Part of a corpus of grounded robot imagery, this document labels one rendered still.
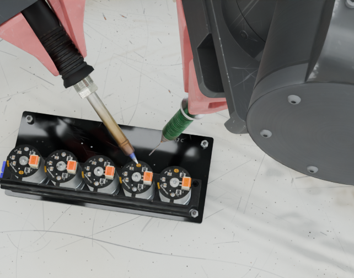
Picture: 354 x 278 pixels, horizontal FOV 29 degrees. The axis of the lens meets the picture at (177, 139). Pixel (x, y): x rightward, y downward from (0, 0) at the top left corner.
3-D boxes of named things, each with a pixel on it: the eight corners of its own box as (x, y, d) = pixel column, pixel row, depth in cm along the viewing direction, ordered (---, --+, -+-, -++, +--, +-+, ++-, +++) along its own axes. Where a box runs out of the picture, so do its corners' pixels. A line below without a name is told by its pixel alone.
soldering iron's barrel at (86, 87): (137, 147, 51) (87, 75, 50) (140, 148, 50) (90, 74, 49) (121, 158, 51) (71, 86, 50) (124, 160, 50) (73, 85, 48)
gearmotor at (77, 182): (59, 165, 56) (48, 147, 51) (89, 169, 56) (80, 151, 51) (53, 194, 55) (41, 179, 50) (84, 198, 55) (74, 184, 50)
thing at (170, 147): (7, 197, 56) (4, 194, 55) (26, 115, 58) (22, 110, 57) (201, 225, 56) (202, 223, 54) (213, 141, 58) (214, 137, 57)
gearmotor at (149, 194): (128, 175, 56) (122, 158, 51) (157, 179, 55) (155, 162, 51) (122, 204, 55) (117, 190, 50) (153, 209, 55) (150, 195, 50)
